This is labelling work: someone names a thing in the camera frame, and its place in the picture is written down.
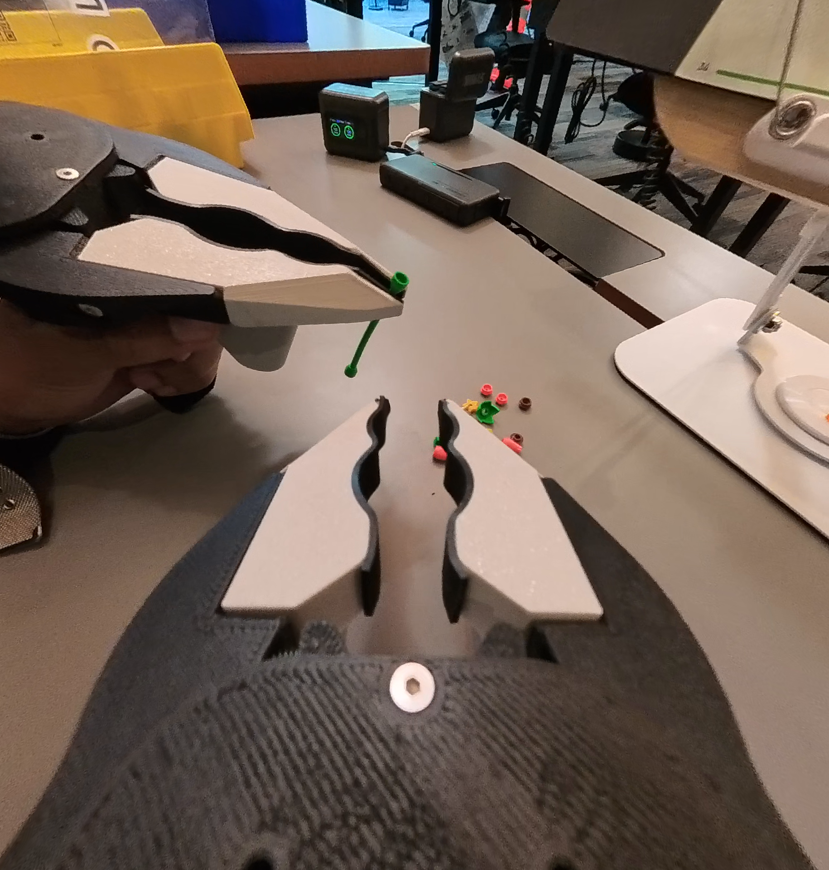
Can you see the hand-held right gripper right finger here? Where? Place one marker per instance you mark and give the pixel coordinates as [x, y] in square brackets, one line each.
[516, 544]

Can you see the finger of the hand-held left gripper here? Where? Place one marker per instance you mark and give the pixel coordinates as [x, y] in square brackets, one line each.
[238, 197]
[251, 278]

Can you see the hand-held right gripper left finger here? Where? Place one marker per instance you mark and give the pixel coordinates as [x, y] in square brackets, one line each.
[306, 530]

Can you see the cluster of small toy pieces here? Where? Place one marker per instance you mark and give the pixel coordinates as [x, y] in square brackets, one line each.
[486, 410]

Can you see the green toy flower stem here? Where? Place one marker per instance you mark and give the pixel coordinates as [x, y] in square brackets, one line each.
[400, 281]

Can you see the person's left hand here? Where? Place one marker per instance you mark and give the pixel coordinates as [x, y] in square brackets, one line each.
[68, 367]

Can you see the yellow storage bin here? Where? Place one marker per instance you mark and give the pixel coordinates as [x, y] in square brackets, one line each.
[47, 27]
[115, 88]

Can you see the black charger box with display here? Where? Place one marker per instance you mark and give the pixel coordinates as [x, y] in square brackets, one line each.
[353, 122]

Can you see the wooden office desk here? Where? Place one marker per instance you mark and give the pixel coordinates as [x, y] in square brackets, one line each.
[340, 47]

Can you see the blue storage bin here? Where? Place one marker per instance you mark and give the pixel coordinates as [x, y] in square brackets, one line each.
[258, 17]

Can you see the black power adapter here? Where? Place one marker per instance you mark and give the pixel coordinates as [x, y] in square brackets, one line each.
[438, 187]

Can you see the black charging dock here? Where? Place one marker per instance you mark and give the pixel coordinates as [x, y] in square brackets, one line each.
[455, 95]

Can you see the white book stand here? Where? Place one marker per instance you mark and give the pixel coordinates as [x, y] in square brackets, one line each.
[693, 380]

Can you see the black office chair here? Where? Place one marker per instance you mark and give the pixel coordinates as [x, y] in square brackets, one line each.
[656, 143]

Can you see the black board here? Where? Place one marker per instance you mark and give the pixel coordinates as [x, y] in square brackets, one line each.
[625, 27]

